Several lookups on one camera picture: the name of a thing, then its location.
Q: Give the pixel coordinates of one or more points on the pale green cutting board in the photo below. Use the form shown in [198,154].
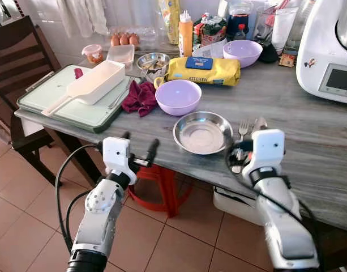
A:
[43,85]

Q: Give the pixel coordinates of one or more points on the steel spoon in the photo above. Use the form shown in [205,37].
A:
[259,123]

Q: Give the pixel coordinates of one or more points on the small steel bowl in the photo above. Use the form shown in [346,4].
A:
[153,63]

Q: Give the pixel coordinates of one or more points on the maroon cloth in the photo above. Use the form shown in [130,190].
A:
[139,97]

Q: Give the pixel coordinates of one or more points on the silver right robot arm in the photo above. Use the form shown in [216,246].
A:
[281,215]

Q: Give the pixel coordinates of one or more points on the dark sauce bottle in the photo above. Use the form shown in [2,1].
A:
[238,25]

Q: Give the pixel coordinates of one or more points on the white hanging towel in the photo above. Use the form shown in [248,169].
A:
[82,14]

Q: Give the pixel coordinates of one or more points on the white kitchen appliance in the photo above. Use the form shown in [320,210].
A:
[317,39]

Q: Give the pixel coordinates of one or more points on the yellow packet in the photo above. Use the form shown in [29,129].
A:
[169,20]

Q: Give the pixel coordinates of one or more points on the small pink lidded cup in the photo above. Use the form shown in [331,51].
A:
[93,55]

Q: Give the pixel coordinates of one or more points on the steel plate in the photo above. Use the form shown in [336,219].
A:
[201,136]

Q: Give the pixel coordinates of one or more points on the white storage box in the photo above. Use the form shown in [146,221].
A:
[235,204]

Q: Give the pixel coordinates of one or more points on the grey marble top table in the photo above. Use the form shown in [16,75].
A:
[298,147]

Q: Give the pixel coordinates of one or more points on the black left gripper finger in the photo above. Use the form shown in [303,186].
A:
[153,150]
[126,136]

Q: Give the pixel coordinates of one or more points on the steel fork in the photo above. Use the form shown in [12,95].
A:
[243,127]

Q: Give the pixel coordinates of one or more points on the white plastic scoop container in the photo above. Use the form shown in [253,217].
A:
[99,82]

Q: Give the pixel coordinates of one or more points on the clear plastic container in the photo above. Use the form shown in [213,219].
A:
[120,55]

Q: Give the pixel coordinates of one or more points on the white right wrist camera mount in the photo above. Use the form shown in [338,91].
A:
[268,147]

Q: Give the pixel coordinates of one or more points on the red plastic stool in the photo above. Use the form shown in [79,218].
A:
[165,187]

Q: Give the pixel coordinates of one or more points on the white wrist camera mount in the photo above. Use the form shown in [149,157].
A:
[116,153]
[268,147]

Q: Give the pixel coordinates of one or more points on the brown egg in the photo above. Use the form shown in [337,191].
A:
[115,40]
[124,39]
[135,39]

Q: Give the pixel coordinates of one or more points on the purple plastic bowl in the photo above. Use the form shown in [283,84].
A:
[179,96]
[242,54]

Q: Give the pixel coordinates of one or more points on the green snack bag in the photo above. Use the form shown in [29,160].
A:
[213,28]

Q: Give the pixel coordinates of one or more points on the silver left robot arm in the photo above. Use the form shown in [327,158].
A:
[99,221]

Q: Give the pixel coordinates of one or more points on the yellow mug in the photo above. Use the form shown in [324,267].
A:
[162,79]

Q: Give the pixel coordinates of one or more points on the orange sauce bottle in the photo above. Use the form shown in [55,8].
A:
[185,37]

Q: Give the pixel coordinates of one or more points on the yellow kitchen towel pack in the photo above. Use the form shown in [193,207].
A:
[218,72]

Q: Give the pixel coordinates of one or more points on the dark wooden chair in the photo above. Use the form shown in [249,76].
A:
[20,56]

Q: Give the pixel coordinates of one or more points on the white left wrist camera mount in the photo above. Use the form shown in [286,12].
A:
[116,153]

